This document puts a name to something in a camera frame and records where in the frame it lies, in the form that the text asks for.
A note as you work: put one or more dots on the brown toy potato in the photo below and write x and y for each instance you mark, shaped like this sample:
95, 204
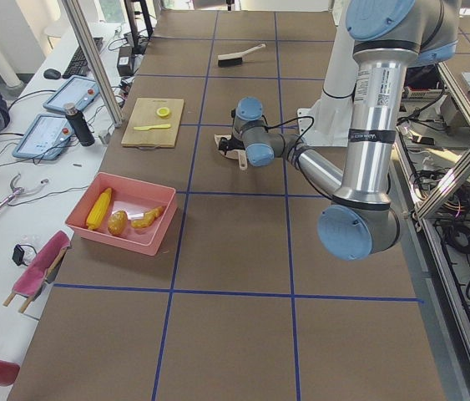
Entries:
117, 223

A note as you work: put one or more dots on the blue teach pendant near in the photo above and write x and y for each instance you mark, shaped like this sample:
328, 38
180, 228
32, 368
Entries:
45, 139

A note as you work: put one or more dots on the yellow lemon slices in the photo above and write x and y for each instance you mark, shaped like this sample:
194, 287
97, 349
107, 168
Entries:
163, 112

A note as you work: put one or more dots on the tan toy ginger root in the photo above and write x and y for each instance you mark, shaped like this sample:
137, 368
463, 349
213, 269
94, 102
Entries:
148, 218

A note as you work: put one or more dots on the yellow toy corn cob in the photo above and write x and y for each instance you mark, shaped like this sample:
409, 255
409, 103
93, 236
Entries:
98, 211

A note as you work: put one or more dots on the black keyboard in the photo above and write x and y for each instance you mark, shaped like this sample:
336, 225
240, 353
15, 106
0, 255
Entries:
78, 65

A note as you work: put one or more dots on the yellow plastic knife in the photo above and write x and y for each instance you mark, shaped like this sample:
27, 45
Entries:
150, 127

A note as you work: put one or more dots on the black water bottle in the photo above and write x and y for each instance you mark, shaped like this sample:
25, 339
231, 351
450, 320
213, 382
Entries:
79, 124

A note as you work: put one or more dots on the bamboo cutting board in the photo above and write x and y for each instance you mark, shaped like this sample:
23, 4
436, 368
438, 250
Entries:
153, 123

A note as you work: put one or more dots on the blue teach pendant far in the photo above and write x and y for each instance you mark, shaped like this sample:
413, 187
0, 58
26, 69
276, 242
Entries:
79, 90

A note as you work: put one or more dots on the black computer mouse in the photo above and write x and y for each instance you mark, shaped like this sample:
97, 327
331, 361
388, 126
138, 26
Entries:
52, 74

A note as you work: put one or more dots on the black gripper at dustpan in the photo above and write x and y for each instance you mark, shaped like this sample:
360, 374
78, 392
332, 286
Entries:
227, 145

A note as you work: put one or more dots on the pink cloth on rack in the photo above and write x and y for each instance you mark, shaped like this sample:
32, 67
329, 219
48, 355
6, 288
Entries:
32, 278

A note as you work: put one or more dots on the grey robot arm holding dustpan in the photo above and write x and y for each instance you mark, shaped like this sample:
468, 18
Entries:
376, 42

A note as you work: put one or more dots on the pink plastic bin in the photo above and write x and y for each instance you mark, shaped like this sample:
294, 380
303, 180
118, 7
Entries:
135, 197

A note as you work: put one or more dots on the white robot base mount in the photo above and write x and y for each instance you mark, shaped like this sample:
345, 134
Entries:
326, 123

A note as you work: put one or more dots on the beige hand brush black bristles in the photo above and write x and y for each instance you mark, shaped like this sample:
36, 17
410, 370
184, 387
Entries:
233, 59

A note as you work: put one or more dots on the beige plastic dustpan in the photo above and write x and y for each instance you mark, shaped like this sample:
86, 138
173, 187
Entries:
242, 160

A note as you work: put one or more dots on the blue teach pendant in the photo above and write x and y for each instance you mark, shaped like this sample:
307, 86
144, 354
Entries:
45, 139
79, 90

